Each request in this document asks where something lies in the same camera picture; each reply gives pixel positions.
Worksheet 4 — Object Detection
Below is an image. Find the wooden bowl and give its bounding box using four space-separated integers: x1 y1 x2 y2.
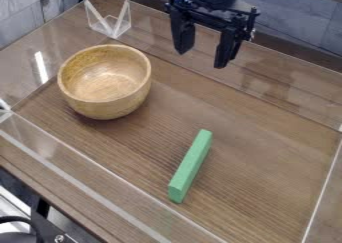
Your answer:
57 44 152 120

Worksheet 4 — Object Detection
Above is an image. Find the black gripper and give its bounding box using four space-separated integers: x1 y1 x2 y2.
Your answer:
170 0 259 69

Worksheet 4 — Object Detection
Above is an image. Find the clear acrylic front wall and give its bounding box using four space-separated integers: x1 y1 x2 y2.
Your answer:
0 110 227 243

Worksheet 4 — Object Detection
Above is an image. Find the clear acrylic corner bracket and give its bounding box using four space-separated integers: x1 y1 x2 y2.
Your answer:
84 0 131 39

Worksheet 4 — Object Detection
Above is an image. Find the green rectangular block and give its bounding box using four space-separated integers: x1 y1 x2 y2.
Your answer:
168 129 212 203

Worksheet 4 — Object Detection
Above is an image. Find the black cable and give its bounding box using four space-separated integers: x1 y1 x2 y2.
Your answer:
0 215 44 243

